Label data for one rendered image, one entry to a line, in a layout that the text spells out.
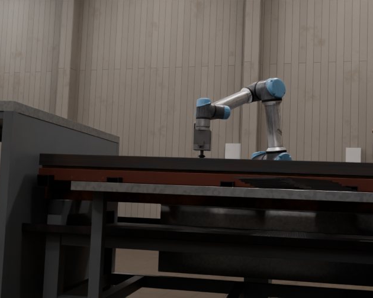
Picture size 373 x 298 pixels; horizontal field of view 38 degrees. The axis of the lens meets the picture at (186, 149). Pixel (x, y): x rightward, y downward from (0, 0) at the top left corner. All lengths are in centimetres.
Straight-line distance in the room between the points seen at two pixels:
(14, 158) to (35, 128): 21
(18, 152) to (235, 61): 910
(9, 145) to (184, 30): 957
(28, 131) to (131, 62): 958
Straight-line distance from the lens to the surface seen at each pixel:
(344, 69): 1076
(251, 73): 1069
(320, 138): 1056
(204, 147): 277
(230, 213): 286
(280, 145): 308
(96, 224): 198
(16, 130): 219
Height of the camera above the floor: 73
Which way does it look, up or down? 5 degrees up
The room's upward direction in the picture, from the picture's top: 2 degrees clockwise
